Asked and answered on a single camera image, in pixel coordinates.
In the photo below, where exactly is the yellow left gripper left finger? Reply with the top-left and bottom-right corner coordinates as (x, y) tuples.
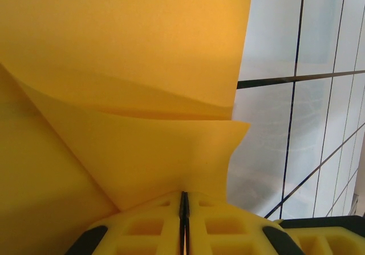
(66, 191), (184, 255)

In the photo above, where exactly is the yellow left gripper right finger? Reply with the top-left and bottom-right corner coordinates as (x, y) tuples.
(184, 191), (299, 255)

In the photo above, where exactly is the yellow cloth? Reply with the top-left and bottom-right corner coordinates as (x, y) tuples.
(0, 0), (254, 255)

